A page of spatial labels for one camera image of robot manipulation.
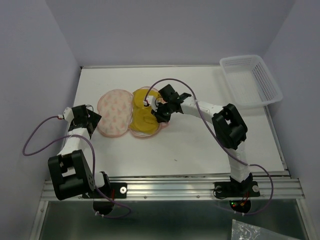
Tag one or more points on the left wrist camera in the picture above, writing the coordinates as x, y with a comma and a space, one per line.
68, 114

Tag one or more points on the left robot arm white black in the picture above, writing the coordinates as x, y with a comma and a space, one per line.
69, 170

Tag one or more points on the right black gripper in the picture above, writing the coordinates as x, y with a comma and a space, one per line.
160, 118

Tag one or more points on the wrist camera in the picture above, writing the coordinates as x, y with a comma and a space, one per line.
151, 101
68, 114

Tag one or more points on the aluminium frame rail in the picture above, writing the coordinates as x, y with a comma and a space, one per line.
195, 188

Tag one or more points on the clear plastic bag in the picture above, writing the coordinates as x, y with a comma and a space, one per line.
274, 230

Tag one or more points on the white plastic basket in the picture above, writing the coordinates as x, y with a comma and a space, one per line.
250, 81

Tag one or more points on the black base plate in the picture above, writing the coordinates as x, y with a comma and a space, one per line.
228, 189
115, 190

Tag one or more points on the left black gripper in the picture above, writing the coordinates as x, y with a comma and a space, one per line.
94, 118

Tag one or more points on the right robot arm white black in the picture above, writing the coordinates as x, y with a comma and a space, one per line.
228, 129

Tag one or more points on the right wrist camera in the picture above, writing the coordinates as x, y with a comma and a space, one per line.
151, 101

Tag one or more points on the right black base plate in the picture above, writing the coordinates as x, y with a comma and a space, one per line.
228, 189

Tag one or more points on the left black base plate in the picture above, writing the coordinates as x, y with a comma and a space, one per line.
115, 190

